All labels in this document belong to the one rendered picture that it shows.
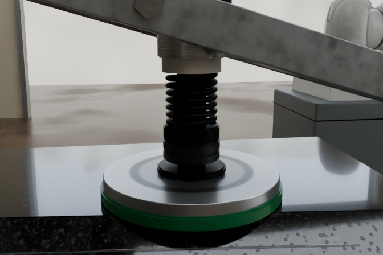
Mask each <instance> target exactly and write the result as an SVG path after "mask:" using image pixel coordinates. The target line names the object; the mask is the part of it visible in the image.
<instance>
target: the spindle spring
mask: <svg viewBox="0 0 383 255"><path fill-rule="evenodd" d="M217 76H218V73H207V74H203V75H187V76H177V75H166V77H165V79H166V80H167V81H170V82H167V83H166V84H165V86H166V87H167V88H170V89H167V90H166V92H165V93H166V95H168V97H167V98H166V99H165V101H166V102H167V103H168V104H167V105H166V106H165V107H166V109H167V110H168V111H167V112H166V116H167V117H168V118H167V119H166V123H167V124H169V125H172V126H180V127H193V126H203V125H208V124H211V123H216V120H217V115H216V113H217V111H218V110H217V108H216V106H217V103H218V102H217V101H216V99H217V97H218V96H217V94H216V93H215V92H216V91H217V90H218V87H216V86H215V85H216V84H217V83H218V80H217V79H215V78H216V77H217ZM203 80H206V82H201V83H177V82H184V81H203ZM198 88H206V89H202V90H196V91H177V89H198ZM205 95H207V97H200V98H177V97H195V96H205ZM206 102H207V103H208V104H203V105H192V106H177V104H201V103H206ZM203 110H206V112H201V113H177V112H199V111H203ZM208 110H209V111H208ZM205 117H206V119H202V120H194V121H179V120H177V119H197V118H205ZM208 117H209V118H208Z"/></svg>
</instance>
